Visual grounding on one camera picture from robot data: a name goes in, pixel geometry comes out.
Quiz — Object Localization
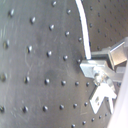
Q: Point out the black pegboard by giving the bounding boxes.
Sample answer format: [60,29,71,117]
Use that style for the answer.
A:
[0,0,128,128]

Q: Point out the metal cable clip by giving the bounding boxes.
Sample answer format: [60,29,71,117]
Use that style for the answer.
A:
[79,49,125,115]

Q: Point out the white cable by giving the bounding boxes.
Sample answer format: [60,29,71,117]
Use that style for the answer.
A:
[75,0,93,61]

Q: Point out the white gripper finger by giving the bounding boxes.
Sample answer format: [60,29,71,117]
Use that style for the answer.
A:
[107,66,128,128]

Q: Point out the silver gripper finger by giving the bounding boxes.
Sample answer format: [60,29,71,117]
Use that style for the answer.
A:
[110,37,128,68]

